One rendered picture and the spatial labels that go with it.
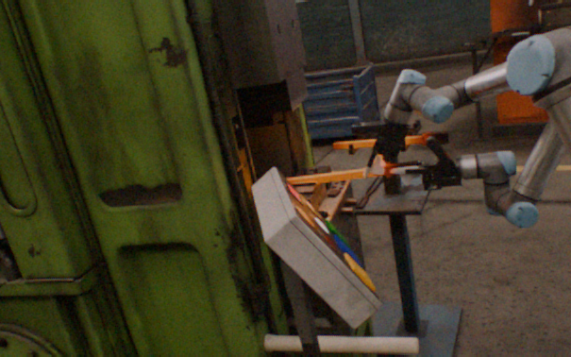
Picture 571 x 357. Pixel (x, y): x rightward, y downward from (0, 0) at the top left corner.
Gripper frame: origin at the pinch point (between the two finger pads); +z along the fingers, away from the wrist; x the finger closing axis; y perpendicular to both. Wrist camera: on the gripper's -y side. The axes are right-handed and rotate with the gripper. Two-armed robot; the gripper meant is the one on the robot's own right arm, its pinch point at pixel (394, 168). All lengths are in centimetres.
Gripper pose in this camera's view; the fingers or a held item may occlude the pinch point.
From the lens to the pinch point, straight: 170.5
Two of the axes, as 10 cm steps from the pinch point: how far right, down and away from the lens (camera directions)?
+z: -9.4, 0.9, 3.3
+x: 2.8, -3.7, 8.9
